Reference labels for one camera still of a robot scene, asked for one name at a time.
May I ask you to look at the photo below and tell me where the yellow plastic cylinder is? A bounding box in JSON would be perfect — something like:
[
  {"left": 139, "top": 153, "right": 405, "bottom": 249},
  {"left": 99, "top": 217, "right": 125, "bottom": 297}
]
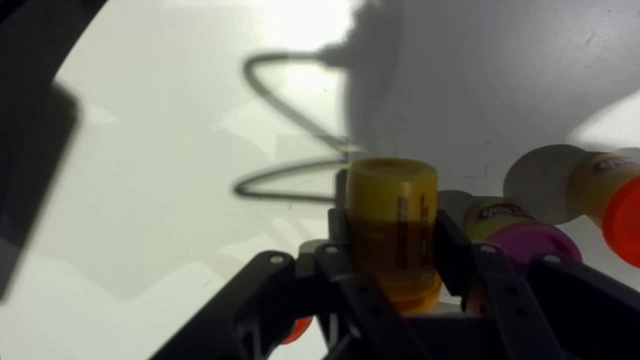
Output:
[{"left": 343, "top": 158, "right": 441, "bottom": 315}]

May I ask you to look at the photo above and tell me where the red round toy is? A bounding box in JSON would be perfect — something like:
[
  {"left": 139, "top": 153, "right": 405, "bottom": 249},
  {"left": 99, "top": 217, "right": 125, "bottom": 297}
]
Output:
[{"left": 280, "top": 316, "right": 313, "bottom": 345}]

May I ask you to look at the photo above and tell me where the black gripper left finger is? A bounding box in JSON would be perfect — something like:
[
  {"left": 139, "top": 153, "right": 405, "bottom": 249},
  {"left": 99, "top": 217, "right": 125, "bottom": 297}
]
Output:
[{"left": 150, "top": 209, "right": 428, "bottom": 360}]

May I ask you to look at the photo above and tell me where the orange lid dough cup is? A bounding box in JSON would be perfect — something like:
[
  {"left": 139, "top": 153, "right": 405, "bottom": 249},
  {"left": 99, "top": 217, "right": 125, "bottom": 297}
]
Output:
[{"left": 565, "top": 153, "right": 640, "bottom": 268}]

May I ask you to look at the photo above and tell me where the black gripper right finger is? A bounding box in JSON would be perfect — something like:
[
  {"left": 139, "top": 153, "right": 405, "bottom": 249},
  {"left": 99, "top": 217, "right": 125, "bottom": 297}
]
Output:
[{"left": 434, "top": 210, "right": 640, "bottom": 360}]

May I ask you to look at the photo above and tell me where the magenta lid dough cup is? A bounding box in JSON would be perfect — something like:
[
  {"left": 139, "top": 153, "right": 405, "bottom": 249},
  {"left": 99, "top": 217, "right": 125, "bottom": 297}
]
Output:
[{"left": 461, "top": 199, "right": 581, "bottom": 276}]

